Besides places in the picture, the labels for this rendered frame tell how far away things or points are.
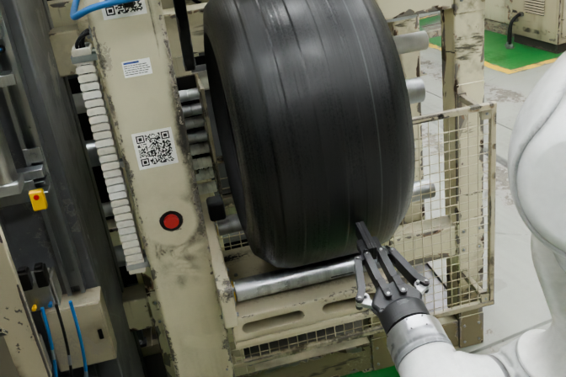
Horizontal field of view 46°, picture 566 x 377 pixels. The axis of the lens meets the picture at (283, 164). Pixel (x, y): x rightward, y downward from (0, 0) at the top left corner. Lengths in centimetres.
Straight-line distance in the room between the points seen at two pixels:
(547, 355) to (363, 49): 55
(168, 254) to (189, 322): 18
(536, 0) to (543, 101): 543
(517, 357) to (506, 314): 173
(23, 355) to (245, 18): 70
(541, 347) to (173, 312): 78
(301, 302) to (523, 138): 99
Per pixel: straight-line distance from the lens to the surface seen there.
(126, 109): 125
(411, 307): 105
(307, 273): 137
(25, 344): 126
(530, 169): 43
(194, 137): 170
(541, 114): 44
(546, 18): 584
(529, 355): 101
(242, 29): 115
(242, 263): 164
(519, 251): 312
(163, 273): 141
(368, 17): 118
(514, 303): 281
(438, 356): 98
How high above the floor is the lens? 169
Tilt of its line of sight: 25 degrees down
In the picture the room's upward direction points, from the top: 8 degrees counter-clockwise
